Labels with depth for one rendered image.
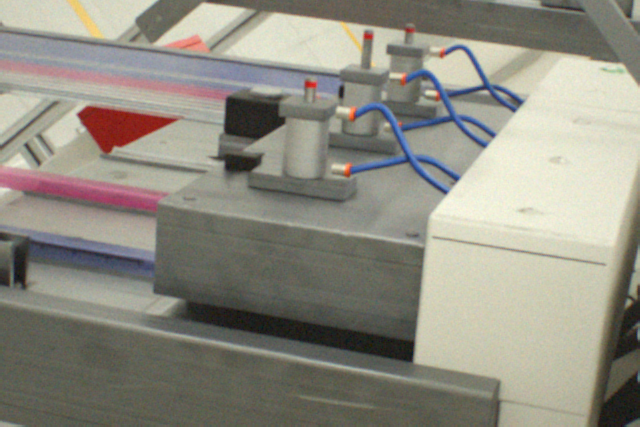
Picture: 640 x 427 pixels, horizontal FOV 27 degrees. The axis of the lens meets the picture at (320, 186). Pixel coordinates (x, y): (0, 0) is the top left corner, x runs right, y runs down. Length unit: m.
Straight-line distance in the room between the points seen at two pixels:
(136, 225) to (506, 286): 0.29
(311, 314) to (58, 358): 0.12
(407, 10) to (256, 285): 1.43
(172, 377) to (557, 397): 0.17
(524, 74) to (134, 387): 4.76
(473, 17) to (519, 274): 1.46
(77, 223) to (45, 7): 2.51
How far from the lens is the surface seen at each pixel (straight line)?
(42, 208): 0.83
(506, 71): 5.32
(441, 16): 2.03
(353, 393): 0.59
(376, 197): 0.67
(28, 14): 3.22
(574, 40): 2.00
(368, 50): 0.76
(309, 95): 0.66
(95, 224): 0.80
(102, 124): 1.73
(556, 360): 0.59
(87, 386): 0.64
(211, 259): 0.63
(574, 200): 0.63
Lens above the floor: 1.44
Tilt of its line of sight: 21 degrees down
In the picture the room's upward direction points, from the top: 55 degrees clockwise
